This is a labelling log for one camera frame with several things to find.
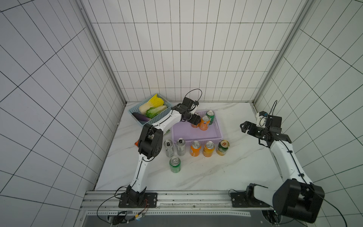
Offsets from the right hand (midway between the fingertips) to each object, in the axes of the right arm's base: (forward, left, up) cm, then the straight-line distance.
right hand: (242, 125), depth 84 cm
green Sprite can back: (+13, +17, -6) cm, 22 cm away
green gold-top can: (-12, +12, -7) cm, 18 cm away
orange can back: (+9, +29, -16) cm, 34 cm away
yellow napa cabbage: (+25, +62, -8) cm, 67 cm away
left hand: (+9, +30, -9) cm, 32 cm away
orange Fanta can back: (+6, +22, -8) cm, 24 cm away
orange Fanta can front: (-13, +28, -8) cm, 32 cm away
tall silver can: (-14, +36, -4) cm, 39 cm away
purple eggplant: (+10, +68, -9) cm, 70 cm away
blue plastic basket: (+19, +75, -10) cm, 78 cm away
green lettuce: (+14, +61, -8) cm, 63 cm away
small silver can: (-15, +43, -4) cm, 46 cm away
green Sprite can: (-24, +39, -6) cm, 46 cm away
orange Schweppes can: (-14, +20, -8) cm, 26 cm away
